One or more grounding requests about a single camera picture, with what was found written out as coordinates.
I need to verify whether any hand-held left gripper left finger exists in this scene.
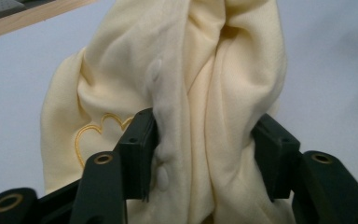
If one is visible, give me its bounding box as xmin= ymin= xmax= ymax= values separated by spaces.
xmin=69 ymin=107 xmax=160 ymax=224

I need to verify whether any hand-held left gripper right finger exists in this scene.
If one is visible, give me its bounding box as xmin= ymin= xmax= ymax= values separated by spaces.
xmin=250 ymin=113 xmax=358 ymax=224

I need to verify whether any pale yellow garment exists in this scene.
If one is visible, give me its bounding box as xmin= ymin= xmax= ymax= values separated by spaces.
xmin=39 ymin=0 xmax=296 ymax=224

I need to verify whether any wooden table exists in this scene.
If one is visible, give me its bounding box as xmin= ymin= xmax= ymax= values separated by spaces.
xmin=0 ymin=0 xmax=98 ymax=43

